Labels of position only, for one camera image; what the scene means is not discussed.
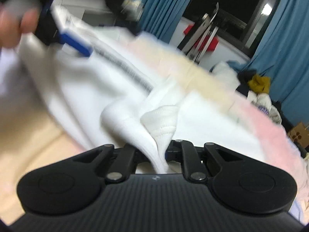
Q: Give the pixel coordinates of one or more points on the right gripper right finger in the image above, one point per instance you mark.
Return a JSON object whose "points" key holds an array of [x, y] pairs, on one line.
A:
{"points": [[240, 183]]}

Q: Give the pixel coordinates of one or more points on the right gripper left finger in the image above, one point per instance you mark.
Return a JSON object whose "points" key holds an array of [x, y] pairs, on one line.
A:
{"points": [[70, 185]]}

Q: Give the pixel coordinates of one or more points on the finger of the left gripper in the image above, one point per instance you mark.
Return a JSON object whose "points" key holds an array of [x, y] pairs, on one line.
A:
{"points": [[69, 37], [131, 26]]}

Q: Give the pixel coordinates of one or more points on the white sweatpants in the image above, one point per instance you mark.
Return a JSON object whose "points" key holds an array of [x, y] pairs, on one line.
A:
{"points": [[135, 90]]}

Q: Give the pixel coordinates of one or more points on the person's left hand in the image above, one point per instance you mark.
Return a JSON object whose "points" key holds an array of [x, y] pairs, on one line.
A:
{"points": [[17, 24]]}

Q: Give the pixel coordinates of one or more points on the tissue box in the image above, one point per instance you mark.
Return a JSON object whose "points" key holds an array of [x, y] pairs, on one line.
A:
{"points": [[132, 4]]}

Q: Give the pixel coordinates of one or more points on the white dressing table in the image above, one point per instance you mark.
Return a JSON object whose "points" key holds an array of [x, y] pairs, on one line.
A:
{"points": [[95, 12]]}

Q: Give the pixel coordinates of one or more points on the folded drying rack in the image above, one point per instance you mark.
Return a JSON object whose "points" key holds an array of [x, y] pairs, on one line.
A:
{"points": [[202, 27]]}

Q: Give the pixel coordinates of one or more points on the pastel tie-dye duvet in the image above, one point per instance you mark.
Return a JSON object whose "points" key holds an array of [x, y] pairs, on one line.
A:
{"points": [[31, 137]]}

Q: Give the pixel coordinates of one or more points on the brown paper bag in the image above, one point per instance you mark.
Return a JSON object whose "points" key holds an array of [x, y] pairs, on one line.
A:
{"points": [[299, 134]]}

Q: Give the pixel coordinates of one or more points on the red cloth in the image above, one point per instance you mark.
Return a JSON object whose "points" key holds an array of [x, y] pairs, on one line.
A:
{"points": [[212, 46]]}

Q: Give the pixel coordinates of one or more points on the grey white jacket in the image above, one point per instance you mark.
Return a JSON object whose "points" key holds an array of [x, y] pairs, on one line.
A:
{"points": [[263, 102]]}

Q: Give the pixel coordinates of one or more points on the white bedding bundle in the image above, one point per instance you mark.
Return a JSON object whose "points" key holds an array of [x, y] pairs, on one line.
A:
{"points": [[225, 74]]}

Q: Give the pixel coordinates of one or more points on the mustard yellow garment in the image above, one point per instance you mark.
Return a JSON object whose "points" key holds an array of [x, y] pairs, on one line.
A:
{"points": [[259, 84]]}

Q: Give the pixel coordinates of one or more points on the black garment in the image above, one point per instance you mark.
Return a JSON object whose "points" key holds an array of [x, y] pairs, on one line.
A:
{"points": [[244, 77]]}

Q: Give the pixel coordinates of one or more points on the dark window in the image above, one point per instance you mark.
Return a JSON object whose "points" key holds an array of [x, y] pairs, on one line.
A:
{"points": [[242, 23]]}

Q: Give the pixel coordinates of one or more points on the right blue curtain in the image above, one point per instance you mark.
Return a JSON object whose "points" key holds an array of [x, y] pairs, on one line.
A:
{"points": [[282, 55]]}

